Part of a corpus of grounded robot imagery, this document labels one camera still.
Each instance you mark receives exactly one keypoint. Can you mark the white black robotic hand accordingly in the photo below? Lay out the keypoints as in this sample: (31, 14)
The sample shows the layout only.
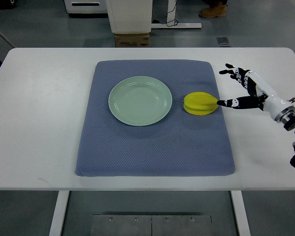
(260, 95)

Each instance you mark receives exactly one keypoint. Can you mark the yellow starfruit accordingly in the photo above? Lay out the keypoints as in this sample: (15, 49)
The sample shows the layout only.
(200, 103)

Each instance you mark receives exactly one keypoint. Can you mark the grey floor outlet plate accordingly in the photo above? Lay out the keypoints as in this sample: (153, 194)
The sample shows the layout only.
(223, 41)

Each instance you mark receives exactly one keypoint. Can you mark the pale green plate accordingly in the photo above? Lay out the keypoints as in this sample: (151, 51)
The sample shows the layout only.
(140, 101)

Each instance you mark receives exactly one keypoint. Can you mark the blue textured mat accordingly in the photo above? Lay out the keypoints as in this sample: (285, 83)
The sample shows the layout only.
(180, 145)

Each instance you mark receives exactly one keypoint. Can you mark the tan work boot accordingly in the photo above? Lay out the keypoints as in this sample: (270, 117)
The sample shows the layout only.
(217, 8)

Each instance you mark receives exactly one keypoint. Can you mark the white desk foot bar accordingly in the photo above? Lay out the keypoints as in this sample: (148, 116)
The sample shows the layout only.
(176, 26)

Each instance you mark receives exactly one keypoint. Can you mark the white right table leg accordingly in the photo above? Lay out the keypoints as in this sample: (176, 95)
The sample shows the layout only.
(240, 214)

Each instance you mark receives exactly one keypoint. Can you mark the white table leg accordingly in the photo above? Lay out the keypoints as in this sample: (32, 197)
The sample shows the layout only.
(240, 214)
(59, 213)

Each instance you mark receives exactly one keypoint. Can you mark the cardboard box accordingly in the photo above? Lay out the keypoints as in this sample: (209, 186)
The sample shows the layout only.
(141, 40)

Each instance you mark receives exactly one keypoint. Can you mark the white cabinet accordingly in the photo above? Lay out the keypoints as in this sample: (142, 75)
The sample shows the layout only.
(129, 16)

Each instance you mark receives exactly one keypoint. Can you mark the white appliance with slot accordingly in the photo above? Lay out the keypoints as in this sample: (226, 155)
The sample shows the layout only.
(85, 6)

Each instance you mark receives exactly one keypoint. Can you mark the white left table leg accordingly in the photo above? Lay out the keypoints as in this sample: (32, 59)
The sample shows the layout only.
(59, 213)

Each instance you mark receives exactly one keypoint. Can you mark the metal base plate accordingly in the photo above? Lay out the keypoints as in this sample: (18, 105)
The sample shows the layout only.
(151, 225)

